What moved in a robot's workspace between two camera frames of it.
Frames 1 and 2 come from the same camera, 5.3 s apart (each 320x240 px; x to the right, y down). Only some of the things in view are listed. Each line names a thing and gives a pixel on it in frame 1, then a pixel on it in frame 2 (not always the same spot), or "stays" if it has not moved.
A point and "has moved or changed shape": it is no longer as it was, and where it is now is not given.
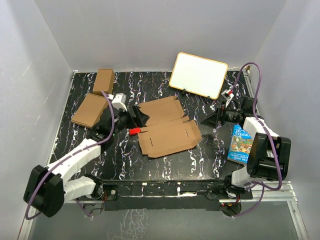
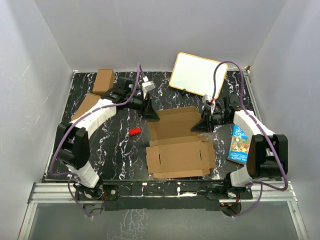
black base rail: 171,194 stays
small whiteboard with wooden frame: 198,75 stays
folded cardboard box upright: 104,81 stays
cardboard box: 168,131 has moved or changed shape
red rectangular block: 134,131 stays
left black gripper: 139,118 → 146,111
